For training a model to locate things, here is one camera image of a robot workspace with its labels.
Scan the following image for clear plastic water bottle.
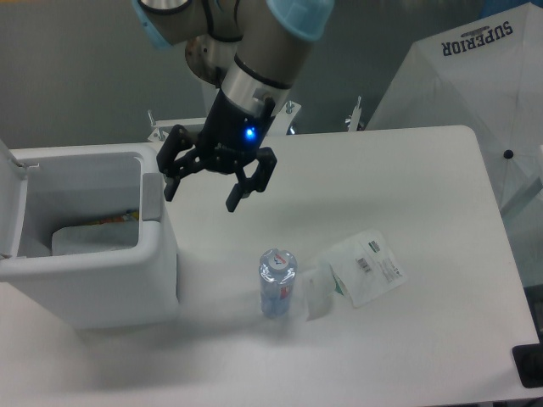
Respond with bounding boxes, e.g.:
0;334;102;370
259;248;298;319

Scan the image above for white umbrella with lettering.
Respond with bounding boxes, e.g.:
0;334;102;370
367;3;542;208

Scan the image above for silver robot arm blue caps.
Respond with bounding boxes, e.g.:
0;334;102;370
132;1;334;211

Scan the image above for silver table clamp bracket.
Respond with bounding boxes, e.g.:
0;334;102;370
344;95;366;131

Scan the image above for black device at table edge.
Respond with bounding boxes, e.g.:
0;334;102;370
512;343;542;388

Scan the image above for white printed plastic pouch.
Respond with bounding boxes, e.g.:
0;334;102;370
317;229;407;309

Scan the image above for small clear plastic bag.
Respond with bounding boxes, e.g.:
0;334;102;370
303;262;336;321

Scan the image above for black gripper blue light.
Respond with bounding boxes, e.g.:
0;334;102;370
156;91;277;212

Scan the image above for white plastic trash can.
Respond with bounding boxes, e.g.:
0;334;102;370
1;143;179;329

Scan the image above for trash inside the can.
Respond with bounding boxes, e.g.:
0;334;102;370
25;207;141;258

